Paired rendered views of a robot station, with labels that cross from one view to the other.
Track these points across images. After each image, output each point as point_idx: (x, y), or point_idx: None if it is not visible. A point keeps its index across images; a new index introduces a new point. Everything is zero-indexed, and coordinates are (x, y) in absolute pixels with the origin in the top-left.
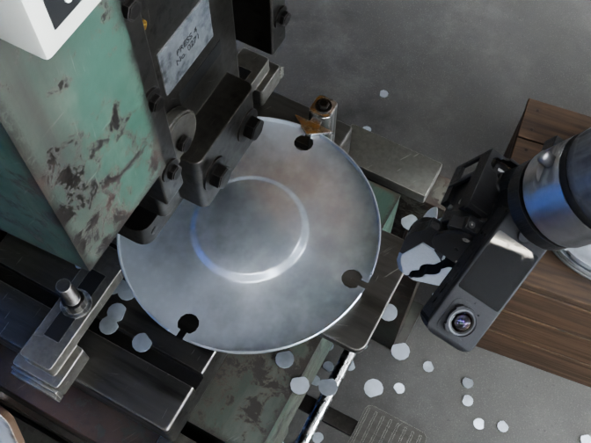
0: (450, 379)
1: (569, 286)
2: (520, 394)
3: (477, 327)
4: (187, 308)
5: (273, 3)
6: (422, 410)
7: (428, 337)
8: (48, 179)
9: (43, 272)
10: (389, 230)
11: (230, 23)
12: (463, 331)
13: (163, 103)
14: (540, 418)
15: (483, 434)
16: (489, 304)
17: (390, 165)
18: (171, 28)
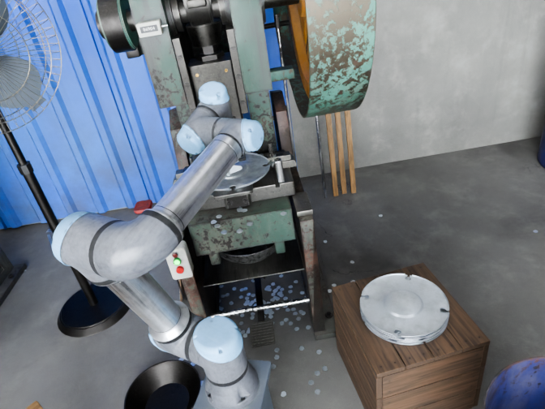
0: (320, 362)
1: (352, 314)
2: (337, 389)
3: (196, 154)
4: None
5: (239, 96)
6: (299, 360)
7: (331, 345)
8: (152, 75)
9: None
10: (289, 226)
11: (236, 101)
12: (195, 154)
13: (187, 86)
14: (333, 403)
15: (307, 386)
16: (202, 151)
17: (299, 202)
18: None
